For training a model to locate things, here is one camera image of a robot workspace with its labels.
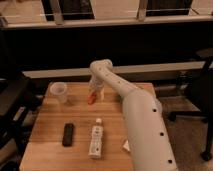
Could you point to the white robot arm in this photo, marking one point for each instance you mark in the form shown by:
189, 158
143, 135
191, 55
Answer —
147, 136

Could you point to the white sponge block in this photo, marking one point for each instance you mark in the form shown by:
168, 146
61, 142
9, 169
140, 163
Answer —
126, 146

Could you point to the black remote control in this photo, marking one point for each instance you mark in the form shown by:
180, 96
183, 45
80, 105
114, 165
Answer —
68, 134

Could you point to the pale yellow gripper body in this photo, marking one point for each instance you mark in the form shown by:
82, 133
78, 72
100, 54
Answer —
95, 84

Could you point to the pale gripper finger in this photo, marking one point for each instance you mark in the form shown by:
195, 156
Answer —
101, 95
90, 94

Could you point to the clear plastic cup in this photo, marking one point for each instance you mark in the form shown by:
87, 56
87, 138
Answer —
59, 90

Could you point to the white plastic bottle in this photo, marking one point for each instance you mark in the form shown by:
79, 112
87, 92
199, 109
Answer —
95, 147

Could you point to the black chair left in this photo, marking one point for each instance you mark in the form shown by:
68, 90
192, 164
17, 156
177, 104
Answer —
16, 101

